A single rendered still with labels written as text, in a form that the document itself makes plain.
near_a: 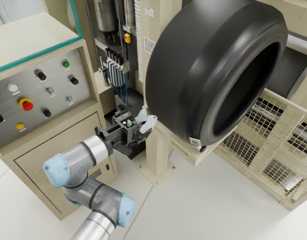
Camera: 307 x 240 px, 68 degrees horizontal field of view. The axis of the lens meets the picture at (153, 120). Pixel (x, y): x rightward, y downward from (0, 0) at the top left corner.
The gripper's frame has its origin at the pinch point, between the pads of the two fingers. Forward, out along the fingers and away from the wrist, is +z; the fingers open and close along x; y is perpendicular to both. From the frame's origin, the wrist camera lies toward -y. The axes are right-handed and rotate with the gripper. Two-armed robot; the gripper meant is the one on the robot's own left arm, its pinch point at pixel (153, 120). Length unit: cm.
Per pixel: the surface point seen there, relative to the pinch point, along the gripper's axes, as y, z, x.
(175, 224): -120, 28, -9
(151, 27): 12.9, 28.2, 33.2
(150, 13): 18.9, 27.4, 33.4
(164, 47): 17.6, 12.9, 10.8
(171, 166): -115, 60, 26
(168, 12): 20.0, 31.8, 28.0
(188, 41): 21.6, 16.0, 3.9
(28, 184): -66, -39, 51
